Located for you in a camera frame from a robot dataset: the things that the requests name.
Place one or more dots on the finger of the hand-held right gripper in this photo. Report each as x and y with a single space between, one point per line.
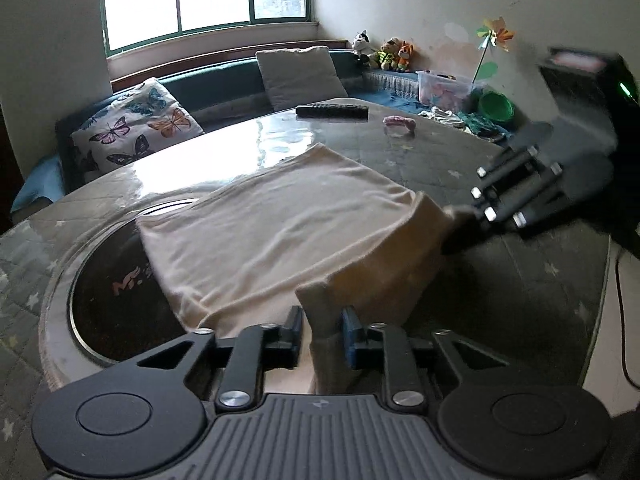
545 200
510 165

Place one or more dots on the clear plastic storage box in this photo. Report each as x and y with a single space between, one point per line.
445 90

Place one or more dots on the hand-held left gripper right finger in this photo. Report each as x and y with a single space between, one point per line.
350 336

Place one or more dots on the round black induction cooktop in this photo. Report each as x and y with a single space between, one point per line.
120 290

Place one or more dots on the blue cushion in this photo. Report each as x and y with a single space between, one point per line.
37 187

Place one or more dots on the plain grey pillow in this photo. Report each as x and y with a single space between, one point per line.
300 77

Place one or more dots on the green plastic bowl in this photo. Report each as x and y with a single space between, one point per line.
496 105

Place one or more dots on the butterfly print pillow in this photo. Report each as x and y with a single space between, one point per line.
132 127

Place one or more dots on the colourful pinwheel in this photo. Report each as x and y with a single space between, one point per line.
492 35

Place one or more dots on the cream garment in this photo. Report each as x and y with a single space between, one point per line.
280 230

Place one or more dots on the black and white plush toy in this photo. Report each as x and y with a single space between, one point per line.
364 46

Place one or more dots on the dark teal sofa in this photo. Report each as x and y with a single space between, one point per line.
220 85

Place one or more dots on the orange plush toy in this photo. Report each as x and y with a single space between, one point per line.
406 56

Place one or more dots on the pink hair scrunchie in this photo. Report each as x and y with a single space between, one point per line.
400 124

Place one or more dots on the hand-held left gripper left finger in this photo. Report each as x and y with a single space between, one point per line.
295 332

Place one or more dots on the black remote control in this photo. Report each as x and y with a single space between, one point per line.
332 111

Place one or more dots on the pile of small clothes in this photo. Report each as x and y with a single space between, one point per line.
470 122

